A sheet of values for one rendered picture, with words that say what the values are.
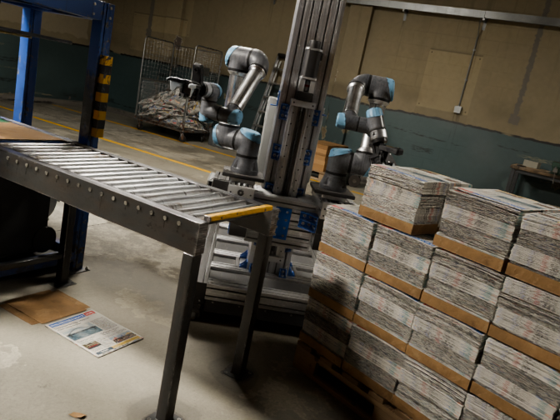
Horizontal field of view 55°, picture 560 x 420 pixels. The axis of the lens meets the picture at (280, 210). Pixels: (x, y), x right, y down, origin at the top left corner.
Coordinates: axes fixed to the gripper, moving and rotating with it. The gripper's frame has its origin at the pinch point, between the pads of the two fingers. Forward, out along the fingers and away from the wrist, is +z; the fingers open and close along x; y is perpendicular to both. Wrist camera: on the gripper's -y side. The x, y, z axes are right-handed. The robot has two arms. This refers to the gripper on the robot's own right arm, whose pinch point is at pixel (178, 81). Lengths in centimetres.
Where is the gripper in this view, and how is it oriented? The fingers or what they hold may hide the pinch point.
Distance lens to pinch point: 247.3
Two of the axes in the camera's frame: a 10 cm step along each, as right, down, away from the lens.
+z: -3.8, 1.4, -9.2
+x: -8.7, -3.9, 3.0
